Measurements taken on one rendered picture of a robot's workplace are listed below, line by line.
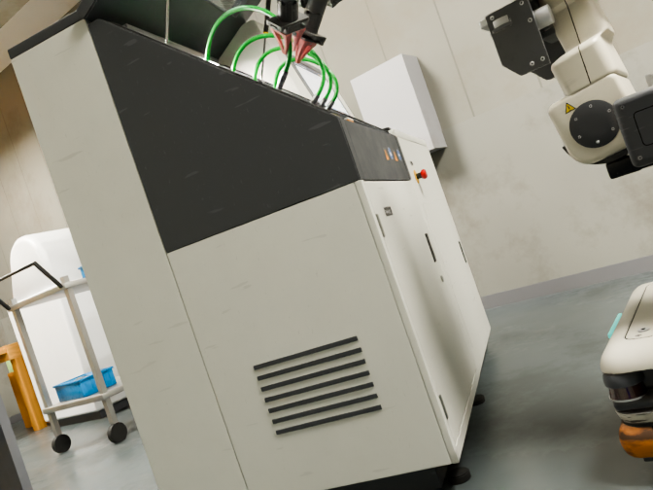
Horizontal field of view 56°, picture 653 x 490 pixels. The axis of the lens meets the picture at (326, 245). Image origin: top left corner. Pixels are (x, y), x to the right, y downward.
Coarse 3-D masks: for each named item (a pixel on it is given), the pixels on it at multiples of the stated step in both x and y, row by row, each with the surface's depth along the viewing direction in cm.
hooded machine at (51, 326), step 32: (32, 256) 480; (64, 256) 487; (32, 288) 488; (32, 320) 489; (64, 320) 465; (96, 320) 484; (64, 352) 473; (96, 352) 476; (64, 416) 489; (96, 416) 473
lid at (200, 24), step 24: (96, 0) 163; (120, 0) 170; (144, 0) 177; (192, 0) 195; (216, 0) 207; (240, 0) 219; (120, 24) 177; (144, 24) 185; (192, 24) 204; (240, 24) 226; (192, 48) 213; (216, 48) 225
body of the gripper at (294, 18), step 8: (280, 0) 162; (296, 0) 162; (280, 8) 162; (288, 8) 162; (296, 8) 163; (280, 16) 164; (288, 16) 163; (296, 16) 165; (304, 16) 168; (272, 24) 164; (280, 24) 163; (288, 24) 163
